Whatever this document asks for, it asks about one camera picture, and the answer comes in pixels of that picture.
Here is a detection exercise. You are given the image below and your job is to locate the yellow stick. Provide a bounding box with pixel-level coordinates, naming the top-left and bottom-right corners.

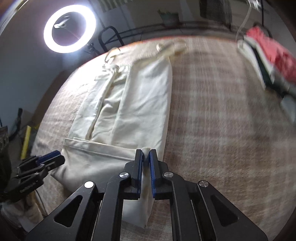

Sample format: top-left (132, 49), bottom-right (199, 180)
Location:
top-left (21, 126), bottom-right (31, 160)

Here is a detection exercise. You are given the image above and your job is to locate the white ring light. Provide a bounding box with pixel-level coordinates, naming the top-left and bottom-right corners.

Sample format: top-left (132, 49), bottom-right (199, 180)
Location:
top-left (43, 4), bottom-right (96, 53)

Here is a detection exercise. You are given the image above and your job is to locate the potted plant green pot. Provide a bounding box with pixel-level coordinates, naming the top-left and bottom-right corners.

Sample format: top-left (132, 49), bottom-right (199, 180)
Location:
top-left (158, 9), bottom-right (180, 27)

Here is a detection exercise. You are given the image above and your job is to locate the phone holder clamp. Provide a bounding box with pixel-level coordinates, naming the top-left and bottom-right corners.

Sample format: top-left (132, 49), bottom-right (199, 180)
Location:
top-left (54, 19), bottom-right (69, 29)

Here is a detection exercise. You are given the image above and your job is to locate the pink folded garment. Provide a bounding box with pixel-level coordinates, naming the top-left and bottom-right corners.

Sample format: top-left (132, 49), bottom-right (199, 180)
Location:
top-left (245, 26), bottom-right (295, 84)

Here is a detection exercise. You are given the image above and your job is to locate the black metal clothes rack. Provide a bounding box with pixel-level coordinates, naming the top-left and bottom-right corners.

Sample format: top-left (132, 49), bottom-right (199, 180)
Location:
top-left (97, 21), bottom-right (239, 52)

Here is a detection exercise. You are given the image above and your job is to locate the stack of folded clothes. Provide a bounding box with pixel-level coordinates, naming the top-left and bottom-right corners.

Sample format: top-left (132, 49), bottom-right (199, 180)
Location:
top-left (237, 34), bottom-right (295, 124)

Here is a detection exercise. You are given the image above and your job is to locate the green striped white rug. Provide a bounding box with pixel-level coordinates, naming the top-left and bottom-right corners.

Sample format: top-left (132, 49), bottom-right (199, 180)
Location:
top-left (98, 0), bottom-right (133, 12)

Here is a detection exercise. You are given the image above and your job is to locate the white lamp cable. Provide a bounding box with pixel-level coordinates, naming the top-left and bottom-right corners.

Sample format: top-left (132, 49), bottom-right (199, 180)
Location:
top-left (235, 0), bottom-right (254, 43)

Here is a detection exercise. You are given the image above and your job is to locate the white camisole top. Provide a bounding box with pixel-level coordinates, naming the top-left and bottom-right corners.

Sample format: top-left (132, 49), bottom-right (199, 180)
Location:
top-left (50, 38), bottom-right (188, 230)

